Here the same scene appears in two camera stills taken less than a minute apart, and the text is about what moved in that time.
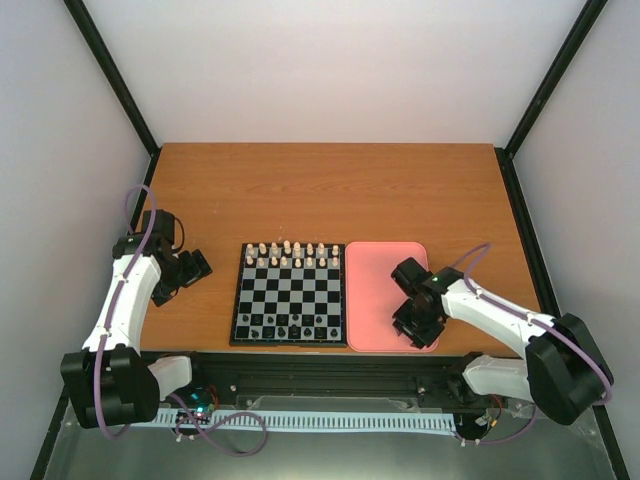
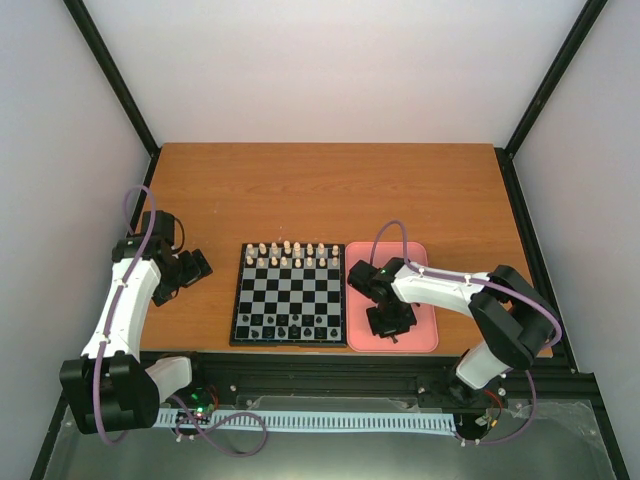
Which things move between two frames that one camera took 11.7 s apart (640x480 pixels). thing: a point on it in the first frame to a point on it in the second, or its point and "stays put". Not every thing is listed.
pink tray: [373, 297] stays put
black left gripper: [196, 269] stays put
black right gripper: [420, 338] to [384, 331]
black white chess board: [291, 295] stays put
